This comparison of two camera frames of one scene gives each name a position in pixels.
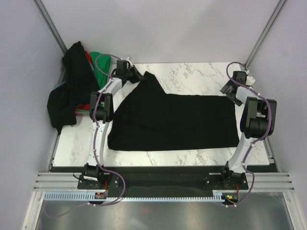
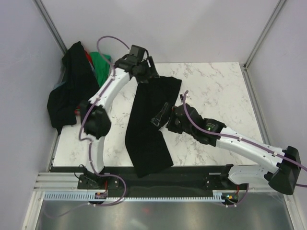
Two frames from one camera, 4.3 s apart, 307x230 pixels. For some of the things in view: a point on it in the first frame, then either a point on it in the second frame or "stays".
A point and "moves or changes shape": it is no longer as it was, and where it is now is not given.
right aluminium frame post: (280, 4) stays
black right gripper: (224, 90) → (170, 125)
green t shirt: (101, 63) stays
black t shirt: (145, 118) moves or changes shape
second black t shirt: (81, 84) stays
